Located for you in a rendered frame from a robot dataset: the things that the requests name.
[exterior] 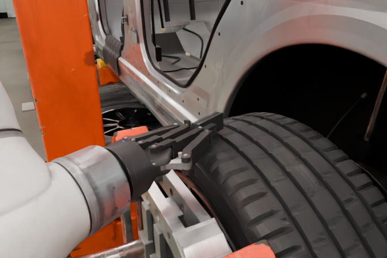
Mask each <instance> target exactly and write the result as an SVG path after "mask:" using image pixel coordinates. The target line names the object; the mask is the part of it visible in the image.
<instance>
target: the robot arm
mask: <svg viewBox="0 0 387 258"><path fill-rule="evenodd" d="M222 129H223V113H222V112H214V113H212V114H210V115H207V116H205V117H203V118H201V119H199V120H197V121H195V122H193V123H192V124H191V121H190V120H184V125H182V126H180V124H178V123H175V124H171V125H168V126H165V127H161V128H158V129H156V130H152V131H149V132H145V133H143V134H139V135H134V136H128V137H124V138H122V139H119V140H118V141H115V142H112V143H110V144H108V145H106V146H103V147H101V146H97V145H91V146H88V147H85V148H83V149H81V150H78V151H75V152H73V153H71V154H68V155H66V156H64V157H59V158H56V159H54V160H52V161H51V162H48V163H45V162H44V160H43V159H42V158H41V157H40V156H39V155H38V154H37V153H36V152H35V151H34V149H33V148H32V146H31V145H30V144H29V142H28V141H27V139H26V137H25V136H24V134H23V133H22V131H21V128H20V125H19V123H18V121H17V118H16V114H15V111H14V107H13V105H12V102H11V101H10V98H9V96H8V94H7V92H6V90H5V88H4V87H3V84H2V82H1V81H0V258H66V257H67V256H68V255H69V254H70V252H71V251H72V250H73V249H74V248H75V247H76V246H77V245H78V244H79V243H81V242H82V241H83V240H85V239H86V238H87V237H90V236H92V235H94V234H95V233H96V232H97V231H98V230H100V229H101V228H102V227H104V226H105V225H107V224H109V223H110V222H112V221H113V220H115V219H116V218H118V217H119V216H121V215H122V214H124V213H125V212H126V211H127V209H128V207H129V205H130V202H131V201H133V200H135V199H136V198H138V197H139V196H141V195H143V194H144V193H146V192H147V191H148V190H149V189H150V187H151V185H152V183H153V182H154V180H155V179H156V178H157V177H160V176H163V175H166V174H168V173H169V172H170V171H171V169H180V170H182V174H183V175H190V174H191V173H192V167H193V166H194V165H195V164H196V163H197V162H198V160H199V159H200V158H201V157H202V156H203V155H204V154H205V153H206V152H207V150H208V149H209V148H210V147H211V146H212V144H211V136H212V135H214V134H215V133H217V132H218V131H220V130H222ZM171 130H172V131H171Z"/></svg>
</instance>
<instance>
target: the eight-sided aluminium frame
mask: <svg viewBox="0 0 387 258"><path fill-rule="evenodd" d="M157 183H159V184H160V185H161V187H162V188H163V189H164V191H165V192H166V194H167V195H168V197H172V198H173V200H174V201H175V202H176V204H177V205H178V207H179V208H180V210H181V211H182V212H183V214H184V220H185V222H186V223H187V225H188V226H189V227H186V228H185V227H184V225H183V224H182V223H181V221H180V220H179V218H178V216H177V215H176V213H175V212H174V211H173V209H172V208H171V206H170V204H169V203H168V201H167V200H166V199H165V197H164V195H163V194H162V192H161V191H160V189H159V188H158V187H157V185H156V184H157ZM143 201H145V202H146V204H147V206H148V208H149V211H150V212H151V214H152V216H153V218H154V220H155V221H156V223H157V224H158V225H159V227H160V229H161V231H162V233H163V235H164V237H165V239H166V241H167V243H168V244H169V246H170V248H171V250H172V253H173V255H174V258H222V257H224V256H226V255H229V254H231V253H233V252H232V250H231V249H230V246H229V244H228V243H227V241H226V238H225V236H224V234H223V232H222V230H221V229H220V227H219V226H218V224H217V222H216V220H215V218H211V217H210V216H209V214H208V213H207V212H206V210H205V209H204V208H203V207H202V205H201V204H200V203H199V202H198V201H197V199H196V198H195V197H194V196H193V194H192V193H191V192H190V190H189V189H188V188H187V187H186V186H185V184H184V183H183V182H182V181H181V179H180V178H179V177H178V175H177V174H176V173H175V172H174V170H173V169H171V171H170V172H169V173H168V174H166V175H163V176H160V177H157V178H156V179H155V180H154V182H153V183H152V185H151V187H150V189H149V190H148V191H147V192H146V193H144V194H143V195H141V196H139V197H138V198H136V199H135V200H133V201H131V202H130V204H131V203H134V202H135V205H136V218H137V225H138V236H139V231H141V230H143V217H142V204H141V202H143ZM120 218H121V224H122V233H123V242H124V244H125V243H127V242H130V241H133V233H132V222H131V211H130V206H129V207H128V209H127V211H126V212H125V213H124V214H122V215H121V216H120Z"/></svg>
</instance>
